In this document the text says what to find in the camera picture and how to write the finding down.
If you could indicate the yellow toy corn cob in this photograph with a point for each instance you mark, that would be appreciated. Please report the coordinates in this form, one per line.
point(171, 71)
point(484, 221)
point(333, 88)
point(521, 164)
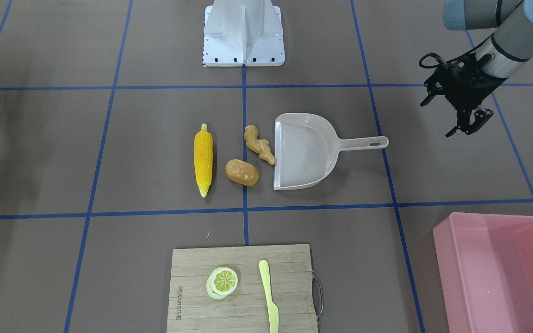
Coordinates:
point(203, 160)

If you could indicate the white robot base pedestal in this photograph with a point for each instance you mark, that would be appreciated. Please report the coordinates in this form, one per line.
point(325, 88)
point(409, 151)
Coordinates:
point(243, 33)

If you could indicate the yellow plastic toy knife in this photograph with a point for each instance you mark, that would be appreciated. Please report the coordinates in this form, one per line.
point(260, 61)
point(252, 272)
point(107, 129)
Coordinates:
point(272, 308)

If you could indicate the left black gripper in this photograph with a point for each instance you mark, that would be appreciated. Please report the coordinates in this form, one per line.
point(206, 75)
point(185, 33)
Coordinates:
point(469, 90)

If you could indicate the yellow toy lemon slice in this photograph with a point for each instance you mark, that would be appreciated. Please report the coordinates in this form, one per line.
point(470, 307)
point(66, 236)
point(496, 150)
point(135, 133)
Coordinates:
point(221, 283)

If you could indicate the beige plastic dustpan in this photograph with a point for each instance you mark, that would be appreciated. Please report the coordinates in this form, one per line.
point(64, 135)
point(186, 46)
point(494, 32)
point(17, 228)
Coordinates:
point(307, 148)

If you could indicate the bamboo cutting board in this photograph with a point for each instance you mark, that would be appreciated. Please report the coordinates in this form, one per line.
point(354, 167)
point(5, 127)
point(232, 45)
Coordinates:
point(245, 310)

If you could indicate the tan toy ginger root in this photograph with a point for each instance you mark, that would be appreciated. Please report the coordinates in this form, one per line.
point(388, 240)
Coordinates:
point(257, 145)

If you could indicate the pink plastic bin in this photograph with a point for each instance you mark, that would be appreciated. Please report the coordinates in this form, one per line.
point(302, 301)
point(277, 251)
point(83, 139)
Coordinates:
point(486, 272)

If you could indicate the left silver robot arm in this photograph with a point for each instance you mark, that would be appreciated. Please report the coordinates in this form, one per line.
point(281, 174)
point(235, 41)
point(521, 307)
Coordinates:
point(510, 46)

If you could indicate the brown toy potato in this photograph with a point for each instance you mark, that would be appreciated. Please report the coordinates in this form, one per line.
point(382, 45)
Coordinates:
point(242, 172)

